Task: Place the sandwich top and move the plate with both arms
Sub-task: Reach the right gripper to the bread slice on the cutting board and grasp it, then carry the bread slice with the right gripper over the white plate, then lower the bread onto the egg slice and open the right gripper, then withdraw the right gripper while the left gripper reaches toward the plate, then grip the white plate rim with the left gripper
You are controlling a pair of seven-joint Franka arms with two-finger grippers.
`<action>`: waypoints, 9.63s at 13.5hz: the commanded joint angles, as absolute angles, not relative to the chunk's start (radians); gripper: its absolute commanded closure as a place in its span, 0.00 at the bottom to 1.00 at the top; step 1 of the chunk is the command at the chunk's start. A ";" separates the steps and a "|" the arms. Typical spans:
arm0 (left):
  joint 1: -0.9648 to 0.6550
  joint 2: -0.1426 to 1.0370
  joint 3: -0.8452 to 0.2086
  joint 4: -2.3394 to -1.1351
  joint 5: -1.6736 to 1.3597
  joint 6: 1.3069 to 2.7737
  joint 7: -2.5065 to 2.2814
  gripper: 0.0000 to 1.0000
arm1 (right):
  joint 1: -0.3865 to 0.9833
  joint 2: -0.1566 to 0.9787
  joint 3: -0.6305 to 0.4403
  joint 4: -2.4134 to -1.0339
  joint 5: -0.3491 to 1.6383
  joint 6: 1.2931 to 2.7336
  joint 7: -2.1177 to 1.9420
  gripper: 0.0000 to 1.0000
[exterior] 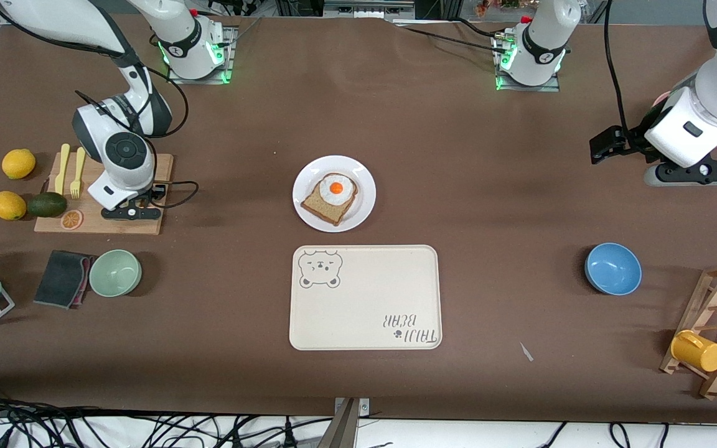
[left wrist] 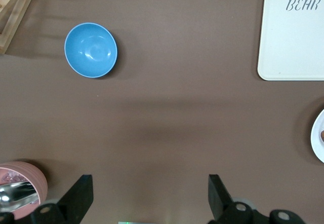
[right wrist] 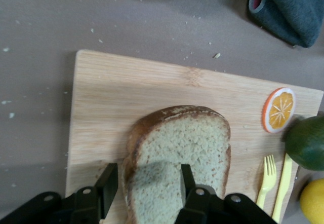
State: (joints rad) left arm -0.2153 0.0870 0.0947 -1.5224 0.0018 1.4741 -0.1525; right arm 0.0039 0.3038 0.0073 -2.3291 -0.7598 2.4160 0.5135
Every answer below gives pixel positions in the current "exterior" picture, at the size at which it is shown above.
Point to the small grey tape scrap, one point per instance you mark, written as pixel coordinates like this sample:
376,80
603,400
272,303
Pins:
526,352

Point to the metal frame beam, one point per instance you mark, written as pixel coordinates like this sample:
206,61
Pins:
368,7

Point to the bread slice under egg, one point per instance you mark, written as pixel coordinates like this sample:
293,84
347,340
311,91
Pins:
324,208

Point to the grey metal bracket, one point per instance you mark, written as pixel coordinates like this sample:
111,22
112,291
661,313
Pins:
347,429

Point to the light green bowl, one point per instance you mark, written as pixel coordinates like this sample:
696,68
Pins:
115,273

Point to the yellow mug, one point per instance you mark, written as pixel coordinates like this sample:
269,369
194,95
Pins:
698,352

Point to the yellow plastic knife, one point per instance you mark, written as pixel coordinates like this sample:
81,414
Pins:
61,174

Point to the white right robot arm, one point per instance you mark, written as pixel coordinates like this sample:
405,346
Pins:
53,18

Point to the fried egg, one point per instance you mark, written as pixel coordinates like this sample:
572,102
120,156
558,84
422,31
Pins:
337,190

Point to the wooden cutting board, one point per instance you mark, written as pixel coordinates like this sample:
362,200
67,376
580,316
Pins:
94,225

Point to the beige bear print tray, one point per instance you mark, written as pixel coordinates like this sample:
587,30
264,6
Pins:
365,298

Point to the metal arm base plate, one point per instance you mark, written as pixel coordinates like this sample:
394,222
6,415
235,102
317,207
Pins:
520,88
232,56

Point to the orange slice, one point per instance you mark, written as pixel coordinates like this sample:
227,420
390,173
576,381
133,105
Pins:
71,219

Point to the blue bowl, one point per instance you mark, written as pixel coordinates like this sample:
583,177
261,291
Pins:
613,269

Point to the dark green avocado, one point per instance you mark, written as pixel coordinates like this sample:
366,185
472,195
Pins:
47,205

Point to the yellow lemon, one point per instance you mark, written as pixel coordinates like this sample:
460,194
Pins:
8,205
18,164

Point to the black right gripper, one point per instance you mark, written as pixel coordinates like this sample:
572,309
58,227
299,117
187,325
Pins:
150,194

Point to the grey folded cloth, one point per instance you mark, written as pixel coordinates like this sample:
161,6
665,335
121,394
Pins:
60,280

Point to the yellow plastic fork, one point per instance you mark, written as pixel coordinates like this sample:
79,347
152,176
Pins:
77,171

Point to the wooden cup rack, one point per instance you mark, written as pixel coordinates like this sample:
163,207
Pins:
716,292

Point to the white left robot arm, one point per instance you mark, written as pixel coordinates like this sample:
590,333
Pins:
545,37

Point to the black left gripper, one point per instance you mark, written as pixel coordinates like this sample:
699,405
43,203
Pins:
633,142

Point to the pink bowl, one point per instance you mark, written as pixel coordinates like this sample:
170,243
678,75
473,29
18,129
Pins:
663,98

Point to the white round plate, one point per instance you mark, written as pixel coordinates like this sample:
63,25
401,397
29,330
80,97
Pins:
358,214

